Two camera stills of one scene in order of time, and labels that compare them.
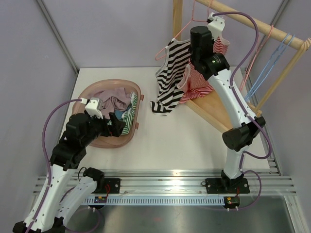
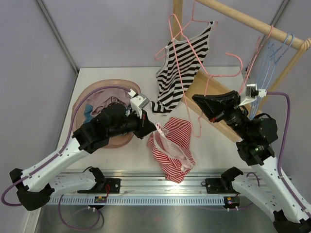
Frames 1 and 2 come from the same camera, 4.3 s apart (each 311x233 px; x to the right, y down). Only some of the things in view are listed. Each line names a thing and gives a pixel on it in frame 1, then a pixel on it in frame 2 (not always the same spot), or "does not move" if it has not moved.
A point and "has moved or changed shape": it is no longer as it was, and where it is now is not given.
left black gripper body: x=98 y=126 -> x=133 y=123
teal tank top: x=119 y=113 has moved or changed shape
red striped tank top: x=192 y=83 -> x=170 y=143
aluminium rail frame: x=182 y=182 does not move
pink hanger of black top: x=181 y=32 does not move
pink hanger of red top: x=208 y=11 -> x=204 y=68
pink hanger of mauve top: x=263 y=42 does not move
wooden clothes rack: x=210 y=107 does not move
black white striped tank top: x=178 y=58 does not move
